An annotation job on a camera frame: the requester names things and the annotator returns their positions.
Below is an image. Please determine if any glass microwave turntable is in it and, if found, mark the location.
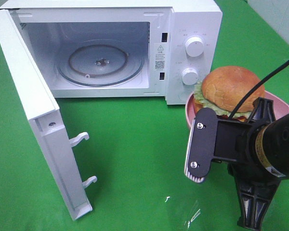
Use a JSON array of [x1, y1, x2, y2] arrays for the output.
[[57, 39, 146, 87]]

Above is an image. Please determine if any lower white microwave knob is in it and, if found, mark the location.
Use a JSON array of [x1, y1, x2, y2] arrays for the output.
[[182, 68, 198, 86]]

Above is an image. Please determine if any clear tape patch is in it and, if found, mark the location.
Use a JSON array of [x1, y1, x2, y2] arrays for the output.
[[164, 192, 201, 231]]

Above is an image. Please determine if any upper white microwave knob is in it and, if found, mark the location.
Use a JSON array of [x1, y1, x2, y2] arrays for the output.
[[185, 36, 204, 57]]

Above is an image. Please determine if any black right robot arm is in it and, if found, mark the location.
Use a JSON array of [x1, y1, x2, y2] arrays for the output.
[[228, 100, 289, 231]]

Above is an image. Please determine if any round microwave door button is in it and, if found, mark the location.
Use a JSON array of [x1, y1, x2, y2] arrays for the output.
[[179, 90, 193, 102]]

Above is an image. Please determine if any white microwave oven body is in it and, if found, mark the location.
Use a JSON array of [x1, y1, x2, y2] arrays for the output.
[[0, 0, 223, 104]]

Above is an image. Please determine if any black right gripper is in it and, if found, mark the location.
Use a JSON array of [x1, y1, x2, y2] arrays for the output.
[[227, 97, 284, 231]]

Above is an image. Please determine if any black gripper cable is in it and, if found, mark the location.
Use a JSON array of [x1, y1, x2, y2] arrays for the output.
[[228, 48, 289, 120]]

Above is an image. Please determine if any green table cloth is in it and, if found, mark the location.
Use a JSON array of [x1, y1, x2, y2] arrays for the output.
[[0, 0, 289, 231]]

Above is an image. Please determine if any white microwave knob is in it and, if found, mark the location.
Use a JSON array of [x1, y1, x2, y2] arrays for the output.
[[185, 36, 204, 57], [182, 68, 198, 86]]

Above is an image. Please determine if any pink plate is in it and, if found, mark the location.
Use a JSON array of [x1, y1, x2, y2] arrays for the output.
[[185, 91, 289, 130]]

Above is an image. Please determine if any burger with lettuce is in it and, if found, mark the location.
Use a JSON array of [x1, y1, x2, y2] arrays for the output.
[[193, 66, 260, 119]]

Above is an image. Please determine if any white microwave door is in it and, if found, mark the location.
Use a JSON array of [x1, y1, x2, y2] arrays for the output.
[[0, 10, 97, 220]]

